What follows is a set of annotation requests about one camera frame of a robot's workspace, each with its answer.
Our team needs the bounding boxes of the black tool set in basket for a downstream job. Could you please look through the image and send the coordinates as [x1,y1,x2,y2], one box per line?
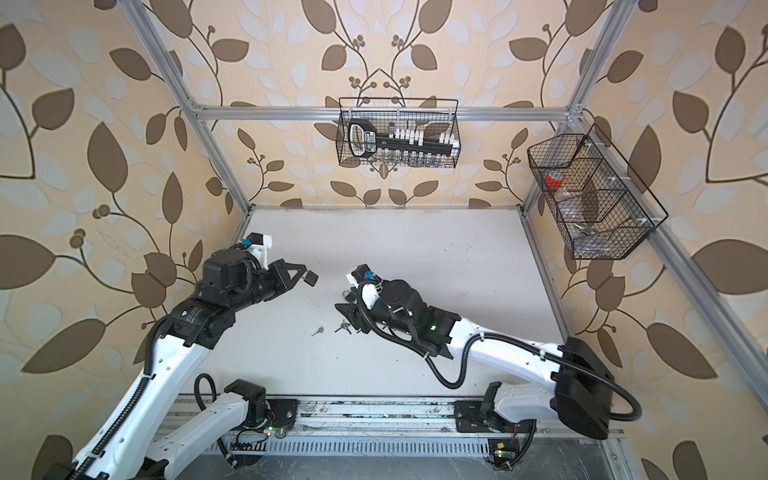
[346,119,461,159]

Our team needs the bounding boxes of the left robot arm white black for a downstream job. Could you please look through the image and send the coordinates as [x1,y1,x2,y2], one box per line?
[44,237,318,479]

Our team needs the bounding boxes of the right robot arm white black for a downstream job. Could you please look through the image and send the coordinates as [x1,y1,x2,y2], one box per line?
[335,273,643,440]

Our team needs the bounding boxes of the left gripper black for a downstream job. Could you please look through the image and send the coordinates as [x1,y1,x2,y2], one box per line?
[224,259,306,316]

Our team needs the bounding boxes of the black padlock shackle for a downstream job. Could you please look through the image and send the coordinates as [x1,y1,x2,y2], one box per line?
[303,271,318,287]

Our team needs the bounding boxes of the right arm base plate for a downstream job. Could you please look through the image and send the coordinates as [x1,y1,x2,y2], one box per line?
[453,400,536,434]

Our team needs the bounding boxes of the back wall wire basket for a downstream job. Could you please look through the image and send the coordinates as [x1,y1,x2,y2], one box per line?
[334,95,462,169]

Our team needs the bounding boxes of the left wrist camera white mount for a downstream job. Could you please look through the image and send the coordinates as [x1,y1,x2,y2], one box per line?
[238,232,273,269]

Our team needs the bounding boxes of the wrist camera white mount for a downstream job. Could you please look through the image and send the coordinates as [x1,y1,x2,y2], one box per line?
[346,264,383,309]
[238,232,273,269]

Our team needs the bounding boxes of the wall wire basket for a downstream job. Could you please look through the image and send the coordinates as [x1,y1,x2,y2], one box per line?
[334,95,462,169]
[527,125,668,260]

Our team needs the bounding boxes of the red capped item in basket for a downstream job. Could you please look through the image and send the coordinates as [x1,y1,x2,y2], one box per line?
[544,170,565,192]

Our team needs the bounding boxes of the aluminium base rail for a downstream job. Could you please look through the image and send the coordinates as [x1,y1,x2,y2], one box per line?
[128,395,625,458]

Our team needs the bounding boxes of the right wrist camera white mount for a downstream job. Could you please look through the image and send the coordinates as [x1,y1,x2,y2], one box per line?
[346,264,383,309]

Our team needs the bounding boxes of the right wall wire basket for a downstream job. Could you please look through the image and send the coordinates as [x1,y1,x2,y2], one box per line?
[527,125,668,260]

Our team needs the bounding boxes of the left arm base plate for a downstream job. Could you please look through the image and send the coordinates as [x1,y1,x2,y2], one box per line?
[234,397,299,432]

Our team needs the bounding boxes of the aluminium frame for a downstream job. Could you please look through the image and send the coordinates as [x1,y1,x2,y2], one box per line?
[116,0,768,480]

